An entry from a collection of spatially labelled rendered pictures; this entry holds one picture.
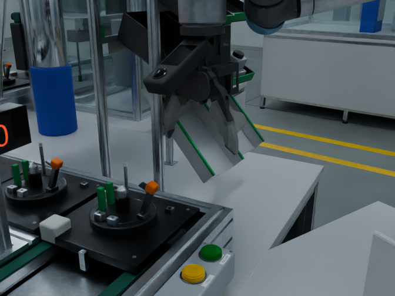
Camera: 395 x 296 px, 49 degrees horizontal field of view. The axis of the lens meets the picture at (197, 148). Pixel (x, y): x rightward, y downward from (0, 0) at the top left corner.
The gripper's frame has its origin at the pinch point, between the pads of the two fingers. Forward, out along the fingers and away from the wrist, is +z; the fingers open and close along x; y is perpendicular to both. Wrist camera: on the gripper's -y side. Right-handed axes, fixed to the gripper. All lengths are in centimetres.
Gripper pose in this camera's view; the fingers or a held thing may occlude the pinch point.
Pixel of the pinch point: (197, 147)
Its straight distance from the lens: 74.0
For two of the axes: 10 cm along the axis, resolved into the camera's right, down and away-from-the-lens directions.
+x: -7.6, -2.0, 6.2
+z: 0.3, 9.4, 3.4
